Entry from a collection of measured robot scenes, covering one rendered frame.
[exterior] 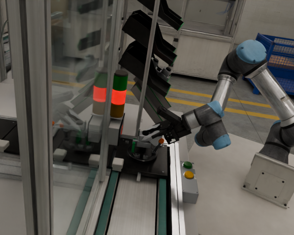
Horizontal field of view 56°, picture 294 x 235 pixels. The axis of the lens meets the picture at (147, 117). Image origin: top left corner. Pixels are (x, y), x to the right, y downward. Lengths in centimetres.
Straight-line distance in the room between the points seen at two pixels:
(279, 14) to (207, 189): 921
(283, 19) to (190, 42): 555
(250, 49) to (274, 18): 898
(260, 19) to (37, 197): 991
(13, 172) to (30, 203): 89
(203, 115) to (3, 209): 85
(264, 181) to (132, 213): 64
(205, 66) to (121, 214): 453
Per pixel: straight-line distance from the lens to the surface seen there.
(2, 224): 116
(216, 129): 114
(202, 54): 532
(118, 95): 91
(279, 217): 141
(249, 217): 132
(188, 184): 119
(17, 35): 30
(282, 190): 142
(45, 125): 33
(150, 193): 117
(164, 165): 125
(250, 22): 1006
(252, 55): 128
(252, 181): 142
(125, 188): 118
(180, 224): 104
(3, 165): 129
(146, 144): 122
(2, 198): 124
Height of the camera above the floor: 172
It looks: 28 degrees down
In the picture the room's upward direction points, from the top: 10 degrees clockwise
